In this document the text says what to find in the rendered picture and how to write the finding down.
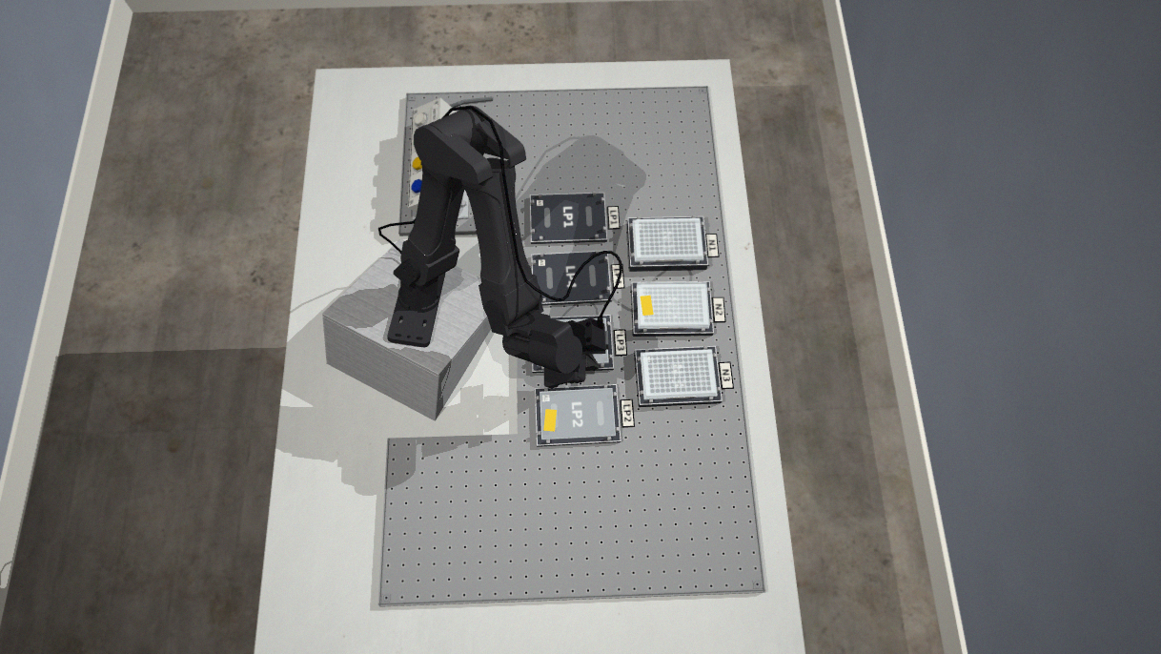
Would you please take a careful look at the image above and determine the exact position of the white control box with colored buttons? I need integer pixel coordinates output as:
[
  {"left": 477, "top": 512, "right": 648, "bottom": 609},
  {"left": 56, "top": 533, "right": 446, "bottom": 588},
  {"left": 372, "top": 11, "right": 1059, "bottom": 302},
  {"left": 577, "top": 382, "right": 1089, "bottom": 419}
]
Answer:
[{"left": 408, "top": 98, "right": 493, "bottom": 220}]

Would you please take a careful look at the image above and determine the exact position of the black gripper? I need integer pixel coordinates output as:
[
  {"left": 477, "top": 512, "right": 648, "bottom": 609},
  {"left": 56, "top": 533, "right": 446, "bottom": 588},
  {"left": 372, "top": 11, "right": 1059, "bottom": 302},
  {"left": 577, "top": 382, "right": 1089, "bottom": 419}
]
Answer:
[{"left": 545, "top": 354, "right": 600, "bottom": 388}]

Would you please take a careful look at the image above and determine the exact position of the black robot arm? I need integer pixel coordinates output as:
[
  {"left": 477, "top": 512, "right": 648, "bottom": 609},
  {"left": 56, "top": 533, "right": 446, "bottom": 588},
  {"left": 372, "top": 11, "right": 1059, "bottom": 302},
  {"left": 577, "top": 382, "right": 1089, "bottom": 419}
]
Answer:
[{"left": 388, "top": 106, "right": 608, "bottom": 374}]

